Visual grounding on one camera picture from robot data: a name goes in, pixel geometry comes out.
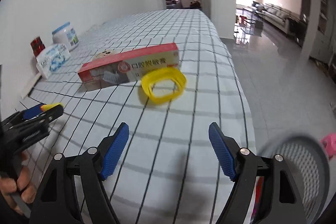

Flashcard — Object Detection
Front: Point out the beige holder with holes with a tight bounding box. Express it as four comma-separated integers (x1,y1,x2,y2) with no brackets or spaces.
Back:
95,49,117,59

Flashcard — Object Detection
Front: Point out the white checked tablecloth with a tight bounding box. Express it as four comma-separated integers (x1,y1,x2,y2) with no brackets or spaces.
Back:
13,9,256,224

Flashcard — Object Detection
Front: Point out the yellow plastic ring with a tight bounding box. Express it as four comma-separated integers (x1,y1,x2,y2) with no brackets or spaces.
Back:
140,68,187,105

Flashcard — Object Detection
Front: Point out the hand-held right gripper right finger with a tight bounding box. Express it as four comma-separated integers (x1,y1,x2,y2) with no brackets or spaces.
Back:
209,122,307,224

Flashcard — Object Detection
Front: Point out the dark armchair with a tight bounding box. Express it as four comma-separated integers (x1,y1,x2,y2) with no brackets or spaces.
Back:
289,14,308,43

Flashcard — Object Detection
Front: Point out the red toothpaste box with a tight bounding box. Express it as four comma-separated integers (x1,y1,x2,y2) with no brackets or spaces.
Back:
78,42,181,92

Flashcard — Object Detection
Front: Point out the white and blue tissue pack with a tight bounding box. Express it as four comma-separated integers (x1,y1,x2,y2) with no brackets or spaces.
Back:
35,43,71,80

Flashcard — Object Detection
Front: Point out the white jar with blue lid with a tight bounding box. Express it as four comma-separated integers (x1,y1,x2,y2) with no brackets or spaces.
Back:
51,21,79,52

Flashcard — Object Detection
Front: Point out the red metal bottle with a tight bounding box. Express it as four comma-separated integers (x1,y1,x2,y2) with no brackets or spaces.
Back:
30,36,46,58

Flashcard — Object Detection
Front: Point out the person's left hand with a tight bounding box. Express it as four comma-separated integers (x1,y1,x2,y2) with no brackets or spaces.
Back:
0,152,36,215

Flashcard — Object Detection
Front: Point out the grey sofa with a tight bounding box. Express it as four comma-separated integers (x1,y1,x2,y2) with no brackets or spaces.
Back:
252,1,302,33

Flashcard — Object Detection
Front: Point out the pink object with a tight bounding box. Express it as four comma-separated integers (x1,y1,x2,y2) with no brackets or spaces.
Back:
320,133,336,160

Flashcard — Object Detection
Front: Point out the tall shelf cabinet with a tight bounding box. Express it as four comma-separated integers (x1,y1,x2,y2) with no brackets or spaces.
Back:
310,0,336,62

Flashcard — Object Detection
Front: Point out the orange-red plastic bag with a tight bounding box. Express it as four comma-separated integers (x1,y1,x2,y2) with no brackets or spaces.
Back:
251,175,265,224

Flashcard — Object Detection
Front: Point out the pile of clothes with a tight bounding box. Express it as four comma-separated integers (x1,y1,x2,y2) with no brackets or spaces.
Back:
165,0,183,9

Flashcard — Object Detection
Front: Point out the grey mesh trash bin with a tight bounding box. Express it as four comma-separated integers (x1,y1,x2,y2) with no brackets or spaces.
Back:
259,135,332,224

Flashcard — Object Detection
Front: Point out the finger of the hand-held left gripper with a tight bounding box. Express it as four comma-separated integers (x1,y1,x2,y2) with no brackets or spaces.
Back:
0,103,46,128
10,105,64,132

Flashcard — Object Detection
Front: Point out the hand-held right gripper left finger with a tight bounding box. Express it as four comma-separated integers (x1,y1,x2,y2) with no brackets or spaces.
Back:
29,122,130,224

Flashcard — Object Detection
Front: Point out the red stool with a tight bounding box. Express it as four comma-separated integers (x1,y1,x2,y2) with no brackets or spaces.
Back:
236,14,248,30

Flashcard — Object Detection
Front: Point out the low coffee table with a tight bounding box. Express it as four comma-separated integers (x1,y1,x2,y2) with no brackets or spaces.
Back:
241,6,263,20

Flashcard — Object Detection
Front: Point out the yellow foam dart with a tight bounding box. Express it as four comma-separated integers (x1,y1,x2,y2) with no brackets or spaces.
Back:
39,103,64,111

